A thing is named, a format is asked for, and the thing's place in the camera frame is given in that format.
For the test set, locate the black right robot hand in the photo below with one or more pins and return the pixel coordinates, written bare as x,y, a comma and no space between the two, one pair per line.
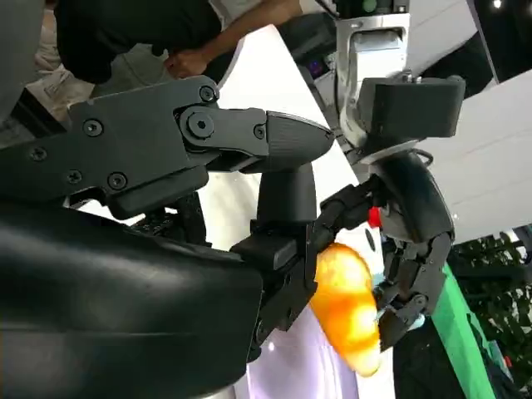
124,291

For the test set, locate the person's hand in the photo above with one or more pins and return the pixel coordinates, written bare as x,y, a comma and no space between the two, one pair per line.
187,62

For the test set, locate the orange white toy bread roll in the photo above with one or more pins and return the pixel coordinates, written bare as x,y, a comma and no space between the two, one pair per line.
345,307

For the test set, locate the green leafy plant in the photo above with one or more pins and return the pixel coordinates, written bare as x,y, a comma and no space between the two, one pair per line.
498,299

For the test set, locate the lilac plate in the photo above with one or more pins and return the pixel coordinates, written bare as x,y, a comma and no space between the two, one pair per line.
299,365

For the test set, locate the person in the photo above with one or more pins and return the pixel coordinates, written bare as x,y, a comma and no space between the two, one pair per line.
124,29

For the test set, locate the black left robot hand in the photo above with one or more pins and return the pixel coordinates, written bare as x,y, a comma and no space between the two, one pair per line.
420,199

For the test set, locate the black device purple display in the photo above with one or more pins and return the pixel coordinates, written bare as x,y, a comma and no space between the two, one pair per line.
316,66

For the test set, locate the green cloth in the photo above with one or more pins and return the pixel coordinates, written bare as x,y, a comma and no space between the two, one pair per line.
461,332

